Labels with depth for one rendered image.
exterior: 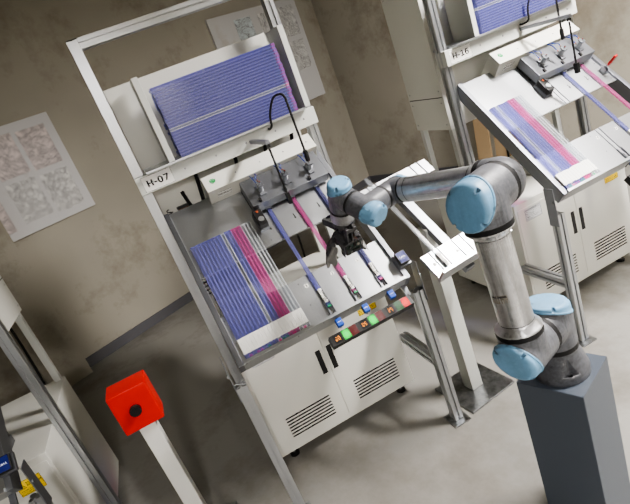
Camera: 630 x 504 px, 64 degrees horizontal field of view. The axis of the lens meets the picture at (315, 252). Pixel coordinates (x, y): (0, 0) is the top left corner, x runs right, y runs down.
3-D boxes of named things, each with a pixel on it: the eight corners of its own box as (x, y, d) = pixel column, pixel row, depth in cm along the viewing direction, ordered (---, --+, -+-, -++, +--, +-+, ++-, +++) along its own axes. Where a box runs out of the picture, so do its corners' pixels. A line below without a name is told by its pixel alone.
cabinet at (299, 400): (418, 390, 238) (379, 277, 217) (287, 468, 222) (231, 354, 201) (359, 339, 297) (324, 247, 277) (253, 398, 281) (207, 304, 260)
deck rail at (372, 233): (408, 283, 191) (410, 276, 185) (403, 286, 190) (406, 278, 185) (316, 157, 222) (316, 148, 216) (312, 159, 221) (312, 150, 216)
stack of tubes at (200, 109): (299, 109, 204) (274, 41, 195) (181, 157, 192) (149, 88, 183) (289, 110, 215) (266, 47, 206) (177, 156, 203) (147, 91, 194)
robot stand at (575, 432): (633, 498, 157) (607, 355, 138) (614, 545, 146) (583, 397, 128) (572, 477, 170) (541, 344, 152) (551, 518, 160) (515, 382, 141)
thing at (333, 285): (403, 280, 188) (404, 276, 186) (244, 365, 173) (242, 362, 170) (375, 242, 197) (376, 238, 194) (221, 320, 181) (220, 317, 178)
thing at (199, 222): (351, 213, 207) (352, 206, 202) (203, 284, 191) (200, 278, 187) (312, 159, 221) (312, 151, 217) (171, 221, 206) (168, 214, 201)
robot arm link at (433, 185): (536, 139, 118) (388, 168, 157) (513, 157, 112) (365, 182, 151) (549, 184, 121) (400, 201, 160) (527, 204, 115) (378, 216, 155)
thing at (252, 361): (404, 286, 190) (406, 277, 184) (246, 370, 175) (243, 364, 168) (402, 283, 191) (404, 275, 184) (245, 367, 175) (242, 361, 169)
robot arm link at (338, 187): (340, 194, 143) (319, 183, 148) (344, 222, 151) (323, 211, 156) (358, 180, 147) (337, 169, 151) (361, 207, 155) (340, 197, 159)
